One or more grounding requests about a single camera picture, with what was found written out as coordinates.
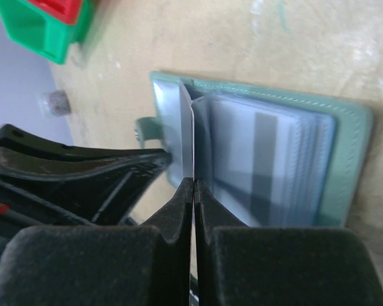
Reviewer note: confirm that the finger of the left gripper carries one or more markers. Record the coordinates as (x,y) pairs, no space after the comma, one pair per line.
(46,182)

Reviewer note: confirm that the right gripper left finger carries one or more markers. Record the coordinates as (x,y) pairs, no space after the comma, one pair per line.
(148,264)

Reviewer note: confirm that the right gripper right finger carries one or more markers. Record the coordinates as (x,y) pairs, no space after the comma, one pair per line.
(242,265)

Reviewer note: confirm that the green card holder wallet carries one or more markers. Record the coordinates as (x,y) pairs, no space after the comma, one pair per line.
(272,157)

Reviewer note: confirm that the white card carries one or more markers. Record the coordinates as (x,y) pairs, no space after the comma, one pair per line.
(187,132)

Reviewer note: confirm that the middle red plastic bin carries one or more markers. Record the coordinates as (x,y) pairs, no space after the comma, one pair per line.
(66,11)

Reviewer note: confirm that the green plastic bin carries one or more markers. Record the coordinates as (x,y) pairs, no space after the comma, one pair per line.
(41,33)

